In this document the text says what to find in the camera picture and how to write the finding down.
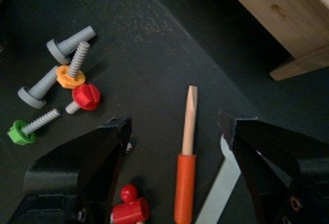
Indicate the red headed grey toy screw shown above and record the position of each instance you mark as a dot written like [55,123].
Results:
[84,97]

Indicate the grey toy nail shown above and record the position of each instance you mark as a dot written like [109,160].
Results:
[37,90]
[68,44]

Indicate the orange headed grey toy screw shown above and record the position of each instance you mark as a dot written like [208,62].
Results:
[73,69]

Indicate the red toy peg figure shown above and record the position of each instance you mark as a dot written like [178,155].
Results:
[129,207]

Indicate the light wooden box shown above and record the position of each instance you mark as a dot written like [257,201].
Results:
[286,19]

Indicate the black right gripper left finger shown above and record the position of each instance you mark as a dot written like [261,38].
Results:
[91,157]

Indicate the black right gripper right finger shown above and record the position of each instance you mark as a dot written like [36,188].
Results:
[274,157]

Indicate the green headed grey toy screw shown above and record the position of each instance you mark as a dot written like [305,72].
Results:
[25,129]

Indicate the grey flat toy strip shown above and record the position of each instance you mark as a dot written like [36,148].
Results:
[222,189]

